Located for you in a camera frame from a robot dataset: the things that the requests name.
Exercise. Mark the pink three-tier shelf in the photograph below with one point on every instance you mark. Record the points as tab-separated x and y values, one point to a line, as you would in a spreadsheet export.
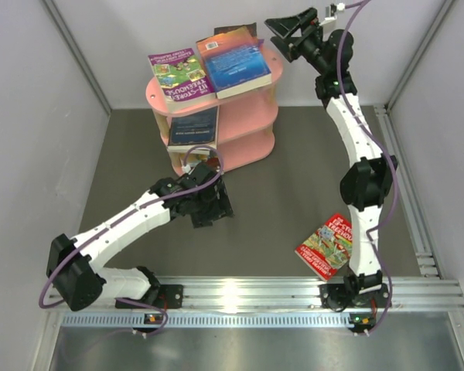
245	123

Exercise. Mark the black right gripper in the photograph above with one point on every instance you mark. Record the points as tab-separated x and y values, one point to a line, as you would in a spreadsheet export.
285	28

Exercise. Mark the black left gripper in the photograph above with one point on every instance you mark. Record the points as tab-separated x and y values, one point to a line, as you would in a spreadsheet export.
220	208

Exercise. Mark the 169-storey treehouse book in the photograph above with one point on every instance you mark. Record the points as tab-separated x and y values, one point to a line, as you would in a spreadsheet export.
192	149

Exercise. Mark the dark blue paperback book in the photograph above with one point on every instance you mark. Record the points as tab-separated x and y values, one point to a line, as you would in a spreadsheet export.
200	128

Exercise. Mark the blue orange paperback book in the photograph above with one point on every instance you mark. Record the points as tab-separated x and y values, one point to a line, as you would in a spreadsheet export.
234	62

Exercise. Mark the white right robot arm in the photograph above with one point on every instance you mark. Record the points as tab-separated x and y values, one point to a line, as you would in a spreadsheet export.
372	171

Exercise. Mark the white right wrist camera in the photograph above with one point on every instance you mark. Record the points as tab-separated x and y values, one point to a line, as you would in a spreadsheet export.
332	12

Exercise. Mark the purple 117-storey treehouse book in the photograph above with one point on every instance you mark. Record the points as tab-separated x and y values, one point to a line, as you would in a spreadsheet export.
181	78

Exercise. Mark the yellow Brideshead Revisited book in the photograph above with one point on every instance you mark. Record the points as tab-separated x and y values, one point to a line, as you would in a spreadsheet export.
194	159

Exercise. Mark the red green treehouse book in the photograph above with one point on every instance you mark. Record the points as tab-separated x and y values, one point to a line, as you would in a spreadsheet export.
328	249

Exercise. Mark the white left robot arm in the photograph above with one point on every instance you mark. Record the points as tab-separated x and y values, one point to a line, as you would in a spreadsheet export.
76	265

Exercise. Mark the aluminium mounting rail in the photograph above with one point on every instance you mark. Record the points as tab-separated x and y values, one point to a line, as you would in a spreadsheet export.
271	302

